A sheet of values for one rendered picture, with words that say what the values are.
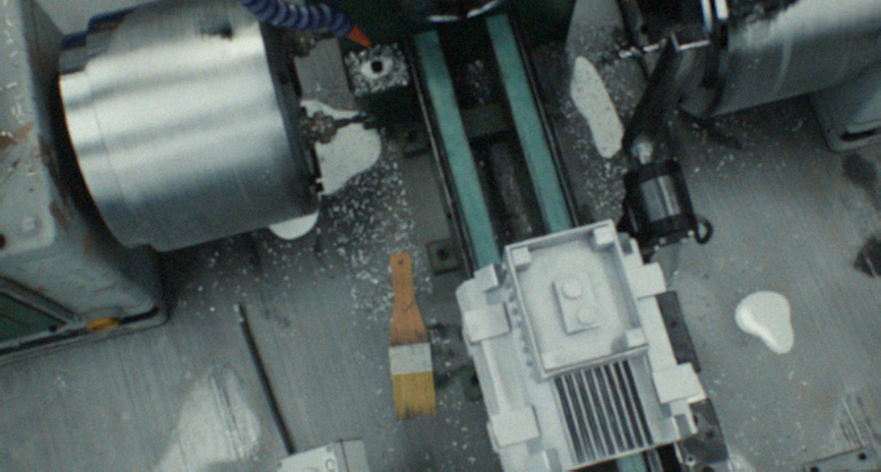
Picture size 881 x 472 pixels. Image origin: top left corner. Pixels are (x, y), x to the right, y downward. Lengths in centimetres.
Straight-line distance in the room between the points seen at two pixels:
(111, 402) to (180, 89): 47
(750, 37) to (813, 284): 40
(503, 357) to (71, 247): 41
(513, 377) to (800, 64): 43
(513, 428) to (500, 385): 4
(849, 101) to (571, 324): 54
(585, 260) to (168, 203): 39
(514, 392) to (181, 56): 44
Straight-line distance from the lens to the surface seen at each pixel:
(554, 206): 112
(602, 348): 89
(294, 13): 87
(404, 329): 120
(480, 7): 117
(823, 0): 103
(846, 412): 128
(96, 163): 96
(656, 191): 101
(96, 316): 117
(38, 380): 129
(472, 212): 111
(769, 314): 127
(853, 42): 107
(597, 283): 90
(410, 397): 119
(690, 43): 84
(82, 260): 100
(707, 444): 116
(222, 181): 94
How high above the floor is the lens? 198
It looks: 74 degrees down
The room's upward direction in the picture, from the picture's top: 1 degrees clockwise
